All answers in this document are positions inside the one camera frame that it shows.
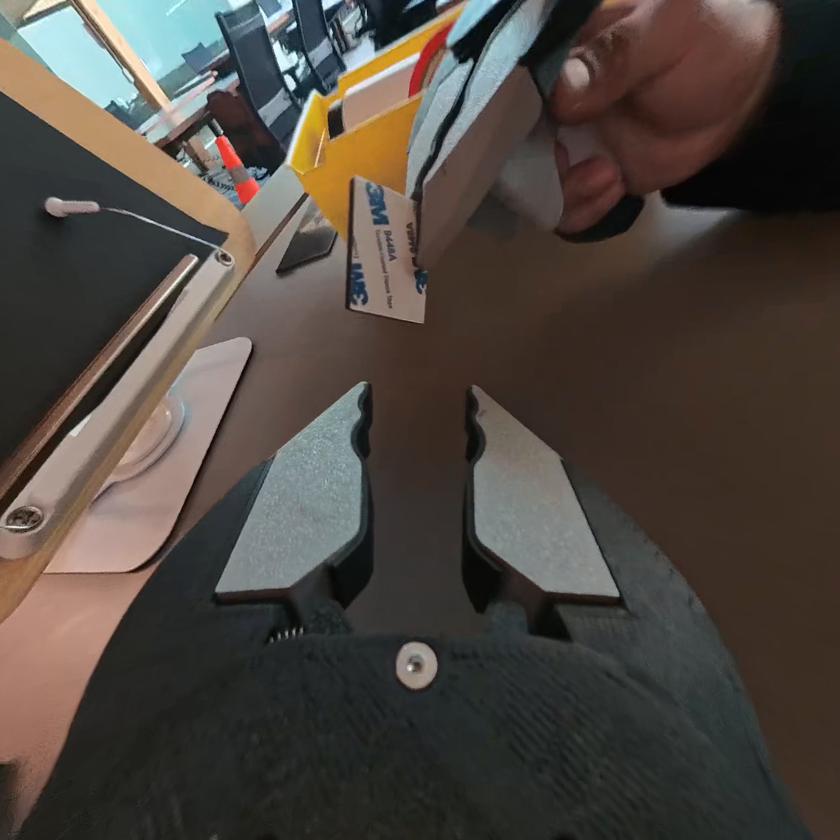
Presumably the orange traffic cone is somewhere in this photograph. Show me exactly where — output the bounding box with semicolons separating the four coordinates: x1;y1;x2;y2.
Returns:
214;134;263;206

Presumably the yellow plastic bin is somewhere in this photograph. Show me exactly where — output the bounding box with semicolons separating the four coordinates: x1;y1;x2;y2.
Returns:
284;13;462;242

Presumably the black office chair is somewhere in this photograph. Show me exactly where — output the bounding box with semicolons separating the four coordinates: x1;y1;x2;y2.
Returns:
290;0;349;94
214;7;301;150

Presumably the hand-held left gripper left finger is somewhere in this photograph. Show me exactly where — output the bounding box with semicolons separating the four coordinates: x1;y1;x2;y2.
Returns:
214;382;375;608

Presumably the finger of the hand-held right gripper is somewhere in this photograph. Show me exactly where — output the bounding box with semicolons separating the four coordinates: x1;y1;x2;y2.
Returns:
406;52;475;203
416;0;547;271

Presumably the black wooden book stand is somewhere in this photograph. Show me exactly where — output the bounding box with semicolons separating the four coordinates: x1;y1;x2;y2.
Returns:
0;38;258;622

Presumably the red tape roll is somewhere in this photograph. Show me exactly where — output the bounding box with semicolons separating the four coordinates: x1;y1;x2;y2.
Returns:
407;23;455;97

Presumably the dark red chair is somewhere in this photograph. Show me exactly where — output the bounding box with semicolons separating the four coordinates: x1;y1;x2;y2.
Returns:
205;88;265;166

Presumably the white adhesive foam pad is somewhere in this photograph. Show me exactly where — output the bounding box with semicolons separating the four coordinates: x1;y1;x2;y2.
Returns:
344;175;429;325

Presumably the wooden window post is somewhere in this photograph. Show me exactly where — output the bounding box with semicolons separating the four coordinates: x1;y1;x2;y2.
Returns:
71;0;176;114

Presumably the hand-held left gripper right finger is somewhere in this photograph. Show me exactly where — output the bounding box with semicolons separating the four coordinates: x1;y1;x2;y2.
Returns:
462;385;622;634

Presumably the person's right hand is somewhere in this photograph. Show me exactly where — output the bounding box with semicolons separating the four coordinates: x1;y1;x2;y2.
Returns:
550;0;786;235

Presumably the black flat pad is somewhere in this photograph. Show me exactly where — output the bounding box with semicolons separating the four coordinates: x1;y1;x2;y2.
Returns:
275;209;340;276

